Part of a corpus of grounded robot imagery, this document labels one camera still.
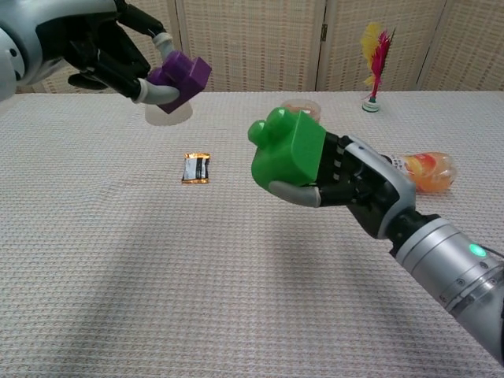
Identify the green toy block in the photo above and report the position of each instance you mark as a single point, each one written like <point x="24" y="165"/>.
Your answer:
<point x="283" y="157"/>

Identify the purple toy block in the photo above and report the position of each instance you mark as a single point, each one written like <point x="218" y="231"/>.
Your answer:
<point x="185" y="80"/>

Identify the orange black snack packet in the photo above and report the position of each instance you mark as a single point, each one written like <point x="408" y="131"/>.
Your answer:
<point x="197" y="168"/>

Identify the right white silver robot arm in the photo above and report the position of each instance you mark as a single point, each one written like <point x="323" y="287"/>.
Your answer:
<point x="445" y="260"/>

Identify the yellow red feather shuttlecock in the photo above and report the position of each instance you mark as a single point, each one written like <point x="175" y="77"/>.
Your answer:
<point x="378" y="59"/>

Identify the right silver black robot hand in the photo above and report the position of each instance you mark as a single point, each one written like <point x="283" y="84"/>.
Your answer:
<point x="374" y="185"/>

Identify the white woven tablecloth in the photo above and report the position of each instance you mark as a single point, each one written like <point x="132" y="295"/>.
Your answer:
<point x="118" y="299"/>

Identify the orange juice drink bottle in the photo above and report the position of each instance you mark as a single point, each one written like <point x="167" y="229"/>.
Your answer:
<point x="429" y="173"/>

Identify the clear plastic snack jar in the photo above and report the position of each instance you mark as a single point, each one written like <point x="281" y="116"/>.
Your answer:
<point x="307" y="105"/>

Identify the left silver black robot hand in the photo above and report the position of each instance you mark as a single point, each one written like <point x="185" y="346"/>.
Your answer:
<point x="98" y="43"/>

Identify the upturned cream ceramic bowl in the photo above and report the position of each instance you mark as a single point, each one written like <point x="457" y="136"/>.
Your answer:
<point x="177" y="116"/>

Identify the metal screen hinge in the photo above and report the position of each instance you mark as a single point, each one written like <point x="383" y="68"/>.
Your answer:
<point x="325" y="32"/>

